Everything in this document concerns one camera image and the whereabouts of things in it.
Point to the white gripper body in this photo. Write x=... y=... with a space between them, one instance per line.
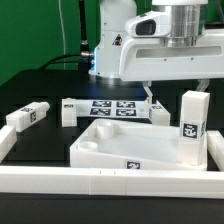
x=147 y=59

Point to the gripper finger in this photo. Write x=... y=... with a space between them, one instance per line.
x=203 y=84
x=148 y=91

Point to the white desk top tray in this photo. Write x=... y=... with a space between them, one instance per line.
x=119 y=144

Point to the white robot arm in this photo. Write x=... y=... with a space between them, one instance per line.
x=170 y=42

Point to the fiducial marker sheet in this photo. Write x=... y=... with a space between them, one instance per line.
x=108 y=108

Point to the white U-shaped fence frame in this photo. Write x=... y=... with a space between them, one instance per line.
x=111 y=181

